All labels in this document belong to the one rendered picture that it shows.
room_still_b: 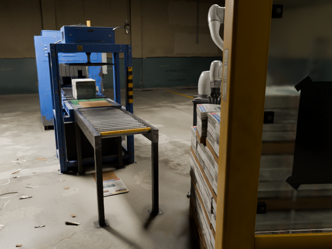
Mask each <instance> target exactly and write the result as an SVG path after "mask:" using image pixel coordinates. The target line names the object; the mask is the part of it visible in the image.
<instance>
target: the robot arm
mask: <svg viewBox="0 0 332 249"><path fill-rule="evenodd" d="M224 17H225V8H224V7H220V6H218V5H216V4H214V5H212V6H211V7H210V9H209V12H208V25H209V29H210V33H211V37H212V39H213V41H214V42H215V44H216V45H217V46H218V47H219V48H220V49H221V50H222V51H223V40H222V39H221V38H220V36H219V28H220V24H222V23H224ZM221 87H222V62H221V61H213V62H212V63H211V66H210V71H204V72H202V73H201V75H200V78H199V83H198V92H199V94H198V95H194V100H199V101H209V103H210V104H214V101H215V104H216V105H217V102H218V97H219V96H220V99H219V102H218V105H220V103H221V95H220V92H221ZM211 102H212V103H211Z"/></svg>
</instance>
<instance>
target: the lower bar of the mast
mask: <svg viewBox="0 0 332 249"><path fill-rule="evenodd" d="M253 249H332V233H301V234H272V235H255V236H254V247H253Z"/></svg>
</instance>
